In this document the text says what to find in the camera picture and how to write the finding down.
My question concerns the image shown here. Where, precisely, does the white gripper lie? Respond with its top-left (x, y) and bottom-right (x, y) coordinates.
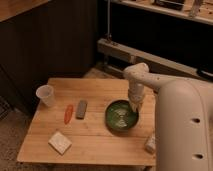
top-left (128, 84), bottom-right (145, 112)

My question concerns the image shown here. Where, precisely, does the grey rectangular block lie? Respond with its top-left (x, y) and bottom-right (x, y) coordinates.
top-left (76, 100), bottom-right (87, 119)

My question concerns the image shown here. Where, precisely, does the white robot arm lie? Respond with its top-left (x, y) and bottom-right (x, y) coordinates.
top-left (123, 63), bottom-right (213, 171)

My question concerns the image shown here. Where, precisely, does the wooden table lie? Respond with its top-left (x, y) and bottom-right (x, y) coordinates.
top-left (17, 78), bottom-right (155, 166)

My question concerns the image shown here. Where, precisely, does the white plastic bottle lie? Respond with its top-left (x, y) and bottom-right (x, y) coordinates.
top-left (145, 133), bottom-right (156, 154)

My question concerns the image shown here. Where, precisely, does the green ceramic bowl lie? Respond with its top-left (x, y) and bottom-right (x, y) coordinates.
top-left (105, 100), bottom-right (139, 132)

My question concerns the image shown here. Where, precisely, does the orange carrot toy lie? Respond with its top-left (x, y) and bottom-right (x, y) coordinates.
top-left (64, 105), bottom-right (73, 124)

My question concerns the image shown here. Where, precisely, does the background shelf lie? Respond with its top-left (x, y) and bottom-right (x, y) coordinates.
top-left (112, 0), bottom-right (213, 26)

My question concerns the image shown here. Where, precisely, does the clear plastic cup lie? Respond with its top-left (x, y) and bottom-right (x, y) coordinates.
top-left (36, 85), bottom-right (55, 107)

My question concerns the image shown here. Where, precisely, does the vertical metal pole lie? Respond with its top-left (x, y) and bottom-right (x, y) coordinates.
top-left (107, 0), bottom-right (111, 42)

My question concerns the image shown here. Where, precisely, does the white square sponge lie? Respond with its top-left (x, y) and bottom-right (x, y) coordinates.
top-left (48, 131), bottom-right (72, 155)

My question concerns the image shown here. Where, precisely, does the metal beam rail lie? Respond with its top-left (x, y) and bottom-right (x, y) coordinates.
top-left (97, 38), bottom-right (213, 82)

